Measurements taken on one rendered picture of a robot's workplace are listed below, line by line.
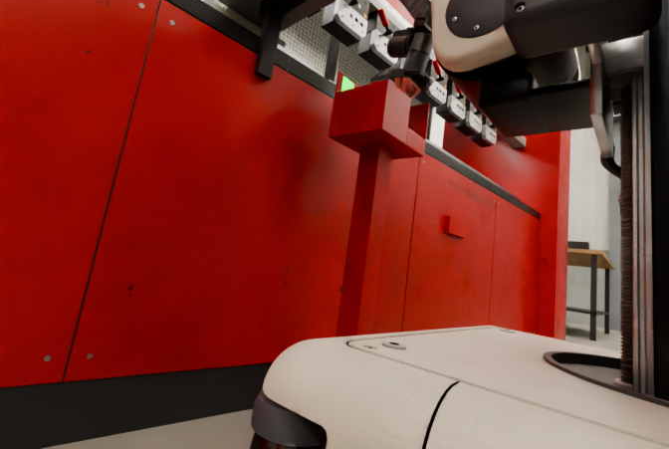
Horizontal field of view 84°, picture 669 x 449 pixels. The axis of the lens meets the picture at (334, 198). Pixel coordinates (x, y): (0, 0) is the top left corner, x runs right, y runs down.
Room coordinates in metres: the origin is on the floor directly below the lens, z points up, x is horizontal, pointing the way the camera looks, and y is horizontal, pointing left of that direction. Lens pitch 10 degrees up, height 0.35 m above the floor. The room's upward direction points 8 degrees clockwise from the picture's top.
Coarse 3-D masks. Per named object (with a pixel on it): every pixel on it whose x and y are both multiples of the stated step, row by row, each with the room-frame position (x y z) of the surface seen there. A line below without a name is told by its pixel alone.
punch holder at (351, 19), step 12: (336, 0) 1.14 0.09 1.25; (348, 0) 1.16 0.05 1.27; (360, 0) 1.20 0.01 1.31; (324, 12) 1.19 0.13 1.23; (336, 12) 1.13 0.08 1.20; (348, 12) 1.16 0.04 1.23; (360, 12) 1.21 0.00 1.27; (324, 24) 1.18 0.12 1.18; (336, 24) 1.17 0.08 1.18; (348, 24) 1.17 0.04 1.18; (360, 24) 1.22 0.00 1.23; (336, 36) 1.23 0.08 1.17; (348, 36) 1.22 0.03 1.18; (360, 36) 1.22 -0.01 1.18
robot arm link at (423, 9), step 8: (424, 8) 0.84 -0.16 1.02; (416, 16) 0.85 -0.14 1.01; (424, 16) 0.84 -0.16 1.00; (416, 24) 0.86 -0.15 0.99; (424, 24) 0.85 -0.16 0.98; (400, 32) 0.92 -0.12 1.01; (408, 32) 0.90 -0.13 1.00; (416, 32) 0.90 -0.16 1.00; (424, 32) 0.89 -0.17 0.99; (392, 40) 0.93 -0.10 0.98; (400, 40) 0.91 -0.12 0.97; (392, 48) 0.93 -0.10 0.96; (400, 48) 0.91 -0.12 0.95; (392, 56) 0.95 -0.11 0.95; (400, 56) 0.94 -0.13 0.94
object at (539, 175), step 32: (448, 128) 2.85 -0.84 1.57; (480, 160) 2.64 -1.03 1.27; (512, 160) 2.48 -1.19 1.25; (544, 160) 2.33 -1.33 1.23; (512, 192) 2.47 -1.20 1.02; (544, 192) 2.33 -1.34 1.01; (544, 224) 2.32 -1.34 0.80; (544, 256) 2.32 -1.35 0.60; (544, 288) 2.31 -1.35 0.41; (544, 320) 2.31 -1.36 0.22
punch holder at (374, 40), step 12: (372, 12) 1.29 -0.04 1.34; (372, 24) 1.28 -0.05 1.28; (372, 36) 1.28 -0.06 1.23; (384, 36) 1.31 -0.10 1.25; (360, 48) 1.32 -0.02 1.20; (372, 48) 1.29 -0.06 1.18; (384, 48) 1.31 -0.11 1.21; (372, 60) 1.36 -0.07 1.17; (384, 60) 1.34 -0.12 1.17; (396, 60) 1.37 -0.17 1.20
